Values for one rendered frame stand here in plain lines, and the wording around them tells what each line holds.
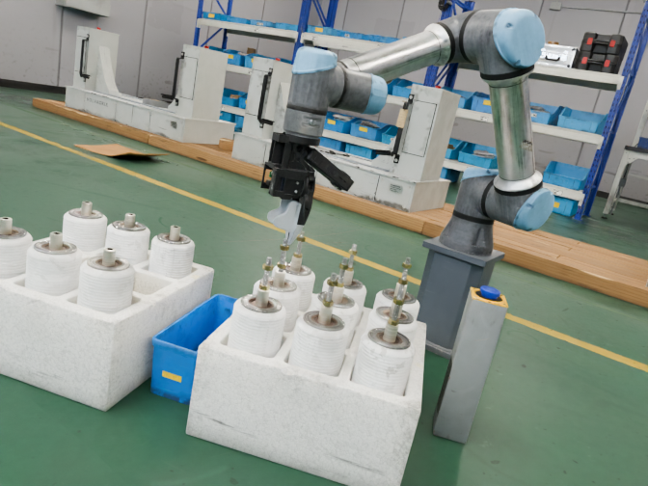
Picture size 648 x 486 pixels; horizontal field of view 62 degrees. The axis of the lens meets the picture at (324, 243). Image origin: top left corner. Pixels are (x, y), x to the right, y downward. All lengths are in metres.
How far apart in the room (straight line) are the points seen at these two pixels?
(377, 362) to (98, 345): 0.49
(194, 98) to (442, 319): 3.19
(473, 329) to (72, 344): 0.76
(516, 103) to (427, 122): 1.92
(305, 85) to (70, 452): 0.73
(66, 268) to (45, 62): 6.74
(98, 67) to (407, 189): 3.31
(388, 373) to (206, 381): 0.32
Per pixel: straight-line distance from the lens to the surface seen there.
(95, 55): 5.51
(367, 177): 3.30
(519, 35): 1.25
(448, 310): 1.55
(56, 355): 1.12
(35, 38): 7.72
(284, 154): 0.99
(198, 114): 4.40
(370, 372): 0.93
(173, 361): 1.10
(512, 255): 2.93
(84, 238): 1.37
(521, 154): 1.36
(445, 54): 1.32
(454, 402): 1.18
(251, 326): 0.95
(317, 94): 0.98
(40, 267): 1.12
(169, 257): 1.24
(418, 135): 3.23
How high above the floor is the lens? 0.63
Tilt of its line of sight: 15 degrees down
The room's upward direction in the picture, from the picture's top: 12 degrees clockwise
